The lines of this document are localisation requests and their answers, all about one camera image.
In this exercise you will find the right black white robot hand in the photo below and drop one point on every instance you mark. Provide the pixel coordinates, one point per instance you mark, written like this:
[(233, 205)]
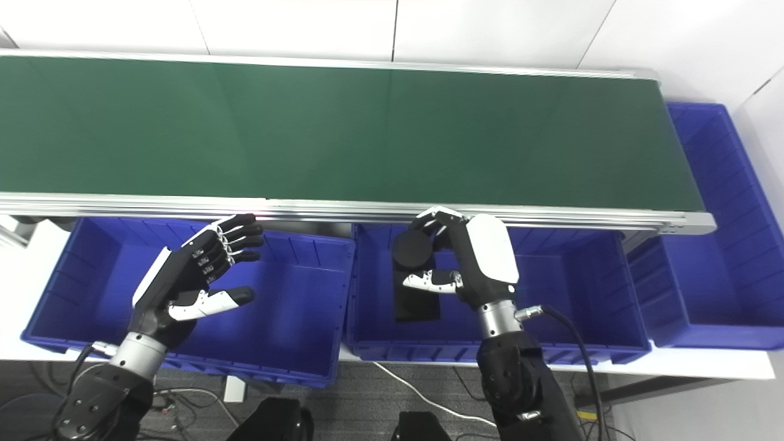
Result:
[(484, 257)]

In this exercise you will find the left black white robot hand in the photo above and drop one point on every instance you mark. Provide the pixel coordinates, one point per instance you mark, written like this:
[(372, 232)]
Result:
[(177, 282)]

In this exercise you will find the black cylinder block part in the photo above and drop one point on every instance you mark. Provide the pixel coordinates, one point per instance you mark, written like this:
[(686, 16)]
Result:
[(416, 306)]

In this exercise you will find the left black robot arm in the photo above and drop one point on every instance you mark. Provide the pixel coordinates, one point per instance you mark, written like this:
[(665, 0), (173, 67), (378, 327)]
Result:
[(104, 398)]

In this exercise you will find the blue plastic bin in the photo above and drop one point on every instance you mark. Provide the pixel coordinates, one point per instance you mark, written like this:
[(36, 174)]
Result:
[(288, 318), (723, 269), (563, 294)]

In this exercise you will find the green conveyor belt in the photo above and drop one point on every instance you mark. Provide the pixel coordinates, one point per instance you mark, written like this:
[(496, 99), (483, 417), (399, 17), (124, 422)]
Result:
[(343, 135), (337, 208)]

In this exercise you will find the aluminium conveyor leg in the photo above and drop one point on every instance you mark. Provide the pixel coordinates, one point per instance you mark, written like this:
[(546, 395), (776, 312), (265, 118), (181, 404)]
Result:
[(12, 233)]

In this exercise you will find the white box on floor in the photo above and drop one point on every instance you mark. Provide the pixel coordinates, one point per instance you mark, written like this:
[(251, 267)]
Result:
[(234, 389)]

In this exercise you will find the left black robot knee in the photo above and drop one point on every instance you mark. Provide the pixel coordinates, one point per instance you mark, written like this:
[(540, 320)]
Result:
[(275, 422)]

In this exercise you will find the black robot knee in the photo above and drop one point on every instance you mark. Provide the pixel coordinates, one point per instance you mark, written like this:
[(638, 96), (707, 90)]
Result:
[(275, 422), (422, 429)]

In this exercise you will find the right black robot knee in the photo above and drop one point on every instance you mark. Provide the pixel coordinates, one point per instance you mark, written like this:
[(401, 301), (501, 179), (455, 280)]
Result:
[(422, 429)]

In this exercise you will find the black table base bar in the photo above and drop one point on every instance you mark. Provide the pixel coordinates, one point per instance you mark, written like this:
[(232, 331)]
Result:
[(649, 389)]

